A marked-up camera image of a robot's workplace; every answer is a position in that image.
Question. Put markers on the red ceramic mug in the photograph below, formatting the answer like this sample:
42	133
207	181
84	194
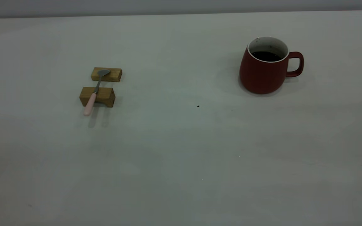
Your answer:
261	78

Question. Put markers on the flat rectangular wooden block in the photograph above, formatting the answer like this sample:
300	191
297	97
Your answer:
113	75

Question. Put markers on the dark coffee liquid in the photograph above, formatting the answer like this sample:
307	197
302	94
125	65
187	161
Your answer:
266	56

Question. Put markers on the arched wooden block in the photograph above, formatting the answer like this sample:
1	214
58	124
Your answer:
105	94

